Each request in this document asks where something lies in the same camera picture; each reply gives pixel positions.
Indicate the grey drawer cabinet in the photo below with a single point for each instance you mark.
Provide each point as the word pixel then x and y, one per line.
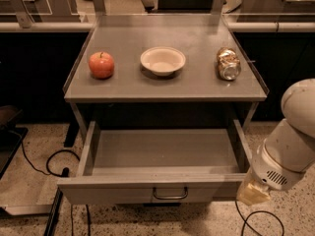
pixel 125 37

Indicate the white horizontal rail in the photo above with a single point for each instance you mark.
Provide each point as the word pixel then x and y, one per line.
pixel 47 27

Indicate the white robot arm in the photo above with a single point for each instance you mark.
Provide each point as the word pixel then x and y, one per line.
pixel 282 159

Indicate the white paper bowl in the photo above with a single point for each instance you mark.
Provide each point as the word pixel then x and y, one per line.
pixel 163 61

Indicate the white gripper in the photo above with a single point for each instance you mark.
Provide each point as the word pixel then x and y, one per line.
pixel 268 170

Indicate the grey top drawer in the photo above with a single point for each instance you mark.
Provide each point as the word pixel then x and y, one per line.
pixel 159 166

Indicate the dark object left edge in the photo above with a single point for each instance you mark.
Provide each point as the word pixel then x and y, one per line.
pixel 10 136

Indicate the black bar on floor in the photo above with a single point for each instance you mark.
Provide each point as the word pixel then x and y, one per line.
pixel 54 213

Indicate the red apple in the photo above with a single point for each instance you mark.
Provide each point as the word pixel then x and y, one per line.
pixel 101 65

